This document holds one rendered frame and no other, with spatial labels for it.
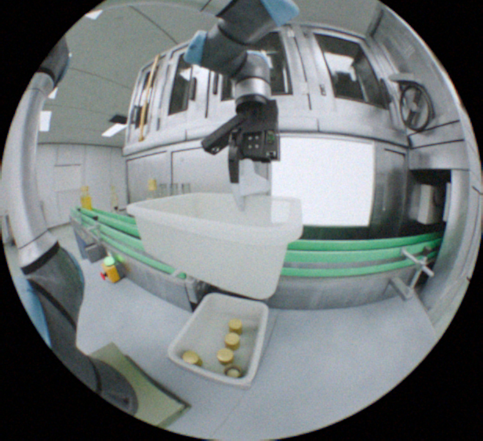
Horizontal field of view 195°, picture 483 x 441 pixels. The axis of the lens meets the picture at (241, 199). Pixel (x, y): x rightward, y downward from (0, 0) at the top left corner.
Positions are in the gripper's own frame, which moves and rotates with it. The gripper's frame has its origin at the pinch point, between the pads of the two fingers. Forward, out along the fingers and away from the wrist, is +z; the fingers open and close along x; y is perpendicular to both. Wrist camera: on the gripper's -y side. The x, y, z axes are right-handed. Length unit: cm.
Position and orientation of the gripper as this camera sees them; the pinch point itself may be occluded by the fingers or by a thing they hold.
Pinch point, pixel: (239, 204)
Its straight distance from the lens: 26.3
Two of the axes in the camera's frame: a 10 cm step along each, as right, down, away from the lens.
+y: 9.3, 0.5, -3.6
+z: -0.4, 10.0, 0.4
